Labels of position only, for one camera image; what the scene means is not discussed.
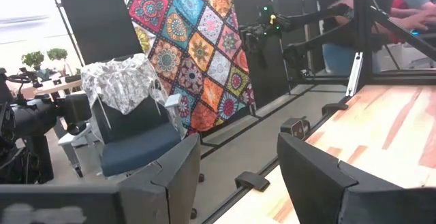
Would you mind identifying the black edge clamp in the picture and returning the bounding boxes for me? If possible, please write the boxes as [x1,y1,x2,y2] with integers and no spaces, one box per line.
[321,102,349,116]
[234,171,271,193]

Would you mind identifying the black robot equipment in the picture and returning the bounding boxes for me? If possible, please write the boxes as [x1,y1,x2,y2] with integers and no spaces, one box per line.
[0,67,93,185]

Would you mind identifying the small black box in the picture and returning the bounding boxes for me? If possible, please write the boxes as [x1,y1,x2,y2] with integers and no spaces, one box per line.
[280,116,311,140]

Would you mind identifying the light wooden background table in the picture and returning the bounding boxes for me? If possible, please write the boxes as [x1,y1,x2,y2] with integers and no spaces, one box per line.
[20,79,84,99]

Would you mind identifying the silver aluminium bracket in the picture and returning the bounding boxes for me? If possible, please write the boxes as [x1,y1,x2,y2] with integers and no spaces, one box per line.
[345,51,364,98]

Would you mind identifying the blue office chair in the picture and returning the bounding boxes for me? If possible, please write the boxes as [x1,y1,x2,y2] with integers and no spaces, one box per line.
[57,55,205,184]

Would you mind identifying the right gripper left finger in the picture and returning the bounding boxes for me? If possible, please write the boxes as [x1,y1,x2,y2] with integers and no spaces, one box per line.
[117,133,202,224]

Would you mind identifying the grey white patterned garment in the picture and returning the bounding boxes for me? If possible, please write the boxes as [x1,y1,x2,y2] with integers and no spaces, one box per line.
[80,52,168,116]

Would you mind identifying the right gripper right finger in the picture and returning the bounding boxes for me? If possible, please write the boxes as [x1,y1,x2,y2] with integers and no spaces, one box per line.
[277,131,409,224]

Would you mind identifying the green potted plant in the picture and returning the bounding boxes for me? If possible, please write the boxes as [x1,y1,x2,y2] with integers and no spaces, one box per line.
[20,50,46,71]
[46,48,69,61]

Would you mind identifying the colourful patchwork cloth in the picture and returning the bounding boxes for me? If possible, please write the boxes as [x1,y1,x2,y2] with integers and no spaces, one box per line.
[115,0,257,137]

